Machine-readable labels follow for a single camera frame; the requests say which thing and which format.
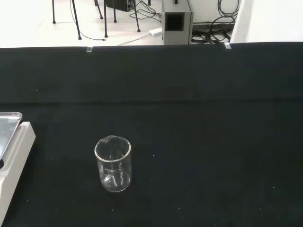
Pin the electronic balance with steel pan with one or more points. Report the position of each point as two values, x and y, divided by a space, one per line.
16 160

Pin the clear cloth clip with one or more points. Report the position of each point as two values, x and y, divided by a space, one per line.
227 46
89 49

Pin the black bench cloth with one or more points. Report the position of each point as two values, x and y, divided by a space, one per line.
189 123

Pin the black tripod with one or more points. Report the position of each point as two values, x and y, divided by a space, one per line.
76 19
105 21

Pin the pale board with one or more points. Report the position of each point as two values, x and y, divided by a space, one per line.
267 21

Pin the white power strip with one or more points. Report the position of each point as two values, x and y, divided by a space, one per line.
155 31

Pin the grey metal box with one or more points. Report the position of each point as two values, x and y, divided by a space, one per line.
176 36

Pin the black equipment case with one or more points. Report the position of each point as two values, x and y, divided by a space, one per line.
117 5

